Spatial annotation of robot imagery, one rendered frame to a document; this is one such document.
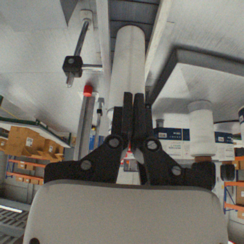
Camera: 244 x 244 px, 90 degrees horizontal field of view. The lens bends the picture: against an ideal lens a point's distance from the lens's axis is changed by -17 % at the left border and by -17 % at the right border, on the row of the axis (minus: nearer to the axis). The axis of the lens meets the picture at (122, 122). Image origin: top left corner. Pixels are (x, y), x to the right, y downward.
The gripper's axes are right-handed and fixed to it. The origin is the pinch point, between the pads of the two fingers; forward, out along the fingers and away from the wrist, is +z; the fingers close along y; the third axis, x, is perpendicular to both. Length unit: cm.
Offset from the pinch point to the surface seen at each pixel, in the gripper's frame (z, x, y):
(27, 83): 36, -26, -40
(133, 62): 11.8, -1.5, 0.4
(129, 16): 19.4, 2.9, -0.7
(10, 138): 66, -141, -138
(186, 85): 25.9, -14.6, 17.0
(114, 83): 8.9, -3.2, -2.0
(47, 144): 103, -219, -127
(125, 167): 27, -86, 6
